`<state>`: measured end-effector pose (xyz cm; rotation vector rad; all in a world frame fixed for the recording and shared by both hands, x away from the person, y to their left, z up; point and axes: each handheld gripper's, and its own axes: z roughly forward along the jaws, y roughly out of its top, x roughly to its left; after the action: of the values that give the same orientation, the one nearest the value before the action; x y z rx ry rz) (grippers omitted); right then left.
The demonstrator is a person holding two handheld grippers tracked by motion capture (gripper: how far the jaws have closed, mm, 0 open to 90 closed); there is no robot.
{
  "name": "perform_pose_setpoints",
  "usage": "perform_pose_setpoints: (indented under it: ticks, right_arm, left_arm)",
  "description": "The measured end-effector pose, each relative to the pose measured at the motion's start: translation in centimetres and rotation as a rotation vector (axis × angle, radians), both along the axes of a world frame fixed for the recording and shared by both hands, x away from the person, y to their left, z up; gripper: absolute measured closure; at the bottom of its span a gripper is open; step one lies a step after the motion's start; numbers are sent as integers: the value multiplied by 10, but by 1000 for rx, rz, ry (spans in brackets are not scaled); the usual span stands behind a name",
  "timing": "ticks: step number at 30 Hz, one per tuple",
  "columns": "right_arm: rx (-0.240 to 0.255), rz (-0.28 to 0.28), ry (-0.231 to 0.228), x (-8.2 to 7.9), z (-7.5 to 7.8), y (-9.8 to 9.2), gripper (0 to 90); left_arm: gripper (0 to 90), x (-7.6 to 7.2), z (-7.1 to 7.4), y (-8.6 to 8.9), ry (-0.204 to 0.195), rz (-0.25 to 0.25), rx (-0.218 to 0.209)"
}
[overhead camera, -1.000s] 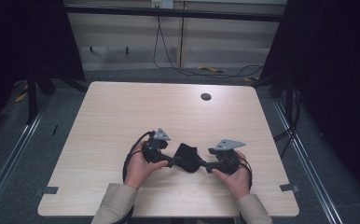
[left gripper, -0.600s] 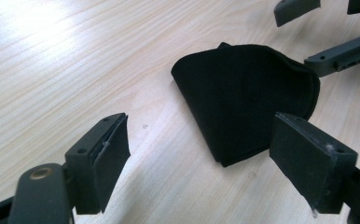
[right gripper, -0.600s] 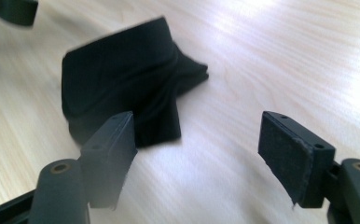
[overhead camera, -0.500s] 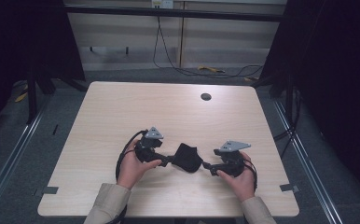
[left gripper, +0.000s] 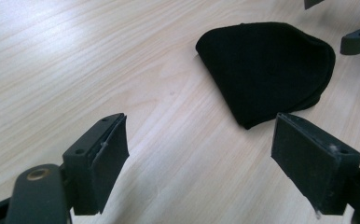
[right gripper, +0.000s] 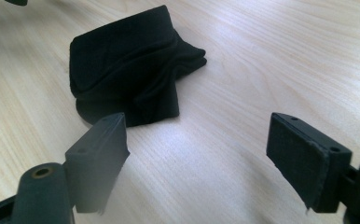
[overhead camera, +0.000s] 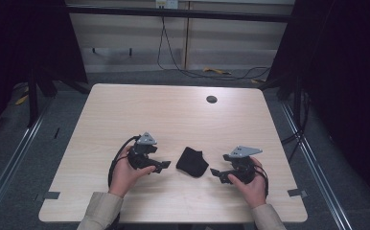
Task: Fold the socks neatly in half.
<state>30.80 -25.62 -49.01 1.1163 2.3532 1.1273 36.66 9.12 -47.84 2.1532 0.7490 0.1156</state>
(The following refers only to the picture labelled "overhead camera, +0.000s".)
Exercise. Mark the black metal stand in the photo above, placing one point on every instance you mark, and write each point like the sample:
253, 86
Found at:
33, 102
298, 102

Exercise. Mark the metal floor rail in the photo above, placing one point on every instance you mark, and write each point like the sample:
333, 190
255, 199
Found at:
317, 172
10, 166

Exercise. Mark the round grey table grommet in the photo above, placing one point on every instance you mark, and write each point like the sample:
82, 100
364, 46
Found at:
211, 99

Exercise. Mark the person's left hand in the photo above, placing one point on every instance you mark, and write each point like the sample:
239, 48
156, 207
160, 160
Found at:
125, 177

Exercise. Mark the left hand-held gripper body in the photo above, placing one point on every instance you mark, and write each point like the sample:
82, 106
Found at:
140, 156

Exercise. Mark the black horizontal metal bar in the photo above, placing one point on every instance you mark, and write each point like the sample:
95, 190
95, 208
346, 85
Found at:
173, 13

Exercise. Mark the black curtain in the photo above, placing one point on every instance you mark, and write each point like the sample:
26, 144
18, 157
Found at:
23, 41
349, 80

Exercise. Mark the grey tape strip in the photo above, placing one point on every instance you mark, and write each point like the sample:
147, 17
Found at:
296, 193
50, 195

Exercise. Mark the plain black sock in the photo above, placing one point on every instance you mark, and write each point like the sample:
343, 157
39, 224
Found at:
191, 163

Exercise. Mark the person's right hand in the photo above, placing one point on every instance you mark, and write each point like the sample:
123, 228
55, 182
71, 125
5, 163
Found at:
251, 190

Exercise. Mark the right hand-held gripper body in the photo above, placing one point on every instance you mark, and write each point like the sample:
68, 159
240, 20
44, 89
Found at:
242, 167

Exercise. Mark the yellow floor tape piece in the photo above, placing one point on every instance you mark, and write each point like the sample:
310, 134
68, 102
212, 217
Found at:
21, 99
216, 71

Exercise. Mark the white wall power outlet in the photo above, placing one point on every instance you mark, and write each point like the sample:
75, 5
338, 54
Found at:
166, 3

